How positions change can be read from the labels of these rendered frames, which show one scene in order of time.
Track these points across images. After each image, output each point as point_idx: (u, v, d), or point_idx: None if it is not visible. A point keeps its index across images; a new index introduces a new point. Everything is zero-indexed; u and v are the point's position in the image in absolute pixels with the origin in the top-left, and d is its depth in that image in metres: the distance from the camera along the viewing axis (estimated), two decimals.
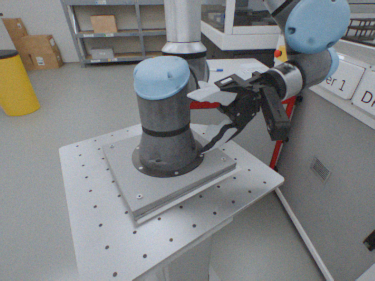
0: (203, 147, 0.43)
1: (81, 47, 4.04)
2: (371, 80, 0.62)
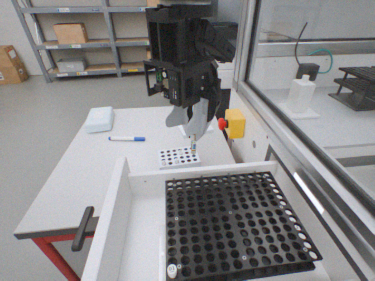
0: None
1: (48, 58, 3.61)
2: None
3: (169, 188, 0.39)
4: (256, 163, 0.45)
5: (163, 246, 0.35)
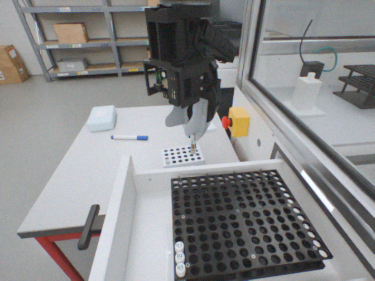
0: None
1: (48, 58, 3.60)
2: None
3: (175, 186, 0.39)
4: (262, 161, 0.45)
5: (169, 245, 0.34)
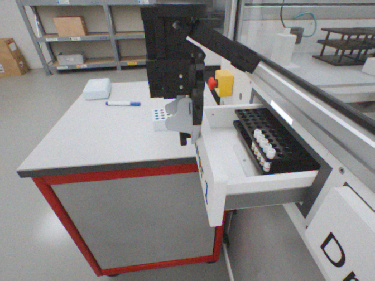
0: None
1: (48, 52, 3.65)
2: (342, 215, 0.23)
3: (240, 115, 0.45)
4: None
5: (243, 156, 0.40)
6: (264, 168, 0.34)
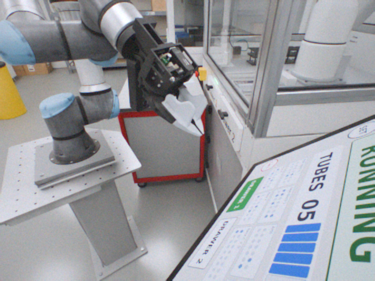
0: (197, 129, 0.37)
1: None
2: (221, 101, 0.93)
3: None
4: None
5: None
6: None
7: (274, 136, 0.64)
